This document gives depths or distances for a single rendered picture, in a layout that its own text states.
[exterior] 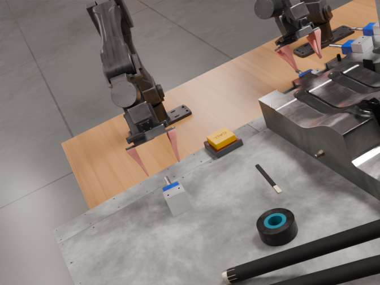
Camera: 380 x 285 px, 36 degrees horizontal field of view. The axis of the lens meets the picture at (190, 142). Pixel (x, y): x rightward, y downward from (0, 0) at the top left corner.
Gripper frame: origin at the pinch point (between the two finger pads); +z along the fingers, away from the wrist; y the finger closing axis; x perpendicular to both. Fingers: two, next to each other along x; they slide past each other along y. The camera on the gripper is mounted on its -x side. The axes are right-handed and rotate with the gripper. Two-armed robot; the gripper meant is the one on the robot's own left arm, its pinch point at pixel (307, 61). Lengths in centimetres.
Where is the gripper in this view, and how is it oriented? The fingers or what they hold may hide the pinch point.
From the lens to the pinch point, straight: 168.2
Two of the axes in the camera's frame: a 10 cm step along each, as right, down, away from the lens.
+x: -1.3, 0.6, 9.9
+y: 8.9, -4.4, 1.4
